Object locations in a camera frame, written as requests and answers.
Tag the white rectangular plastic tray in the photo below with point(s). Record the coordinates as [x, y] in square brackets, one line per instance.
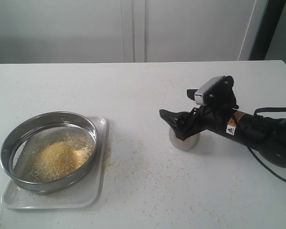
[80, 195]

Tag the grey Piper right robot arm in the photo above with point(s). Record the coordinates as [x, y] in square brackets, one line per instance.
[263, 134]

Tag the round stainless steel sieve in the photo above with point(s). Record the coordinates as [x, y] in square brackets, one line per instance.
[14, 153]

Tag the stainless steel cup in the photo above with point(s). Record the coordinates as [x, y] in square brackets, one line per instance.
[185, 145]

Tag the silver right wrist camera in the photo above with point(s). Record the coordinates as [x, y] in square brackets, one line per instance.
[217, 89]

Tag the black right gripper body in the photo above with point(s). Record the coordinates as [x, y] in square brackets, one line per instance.
[211, 117]

